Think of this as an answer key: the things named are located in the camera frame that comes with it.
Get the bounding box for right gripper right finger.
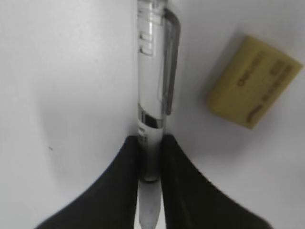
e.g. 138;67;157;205
161;135;272;229

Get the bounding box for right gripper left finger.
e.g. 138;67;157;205
37;135;140;229

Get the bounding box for grey white ballpoint pen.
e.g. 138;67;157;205
137;0;181;229

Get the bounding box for yellow eraser right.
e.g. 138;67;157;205
206;36;304;129

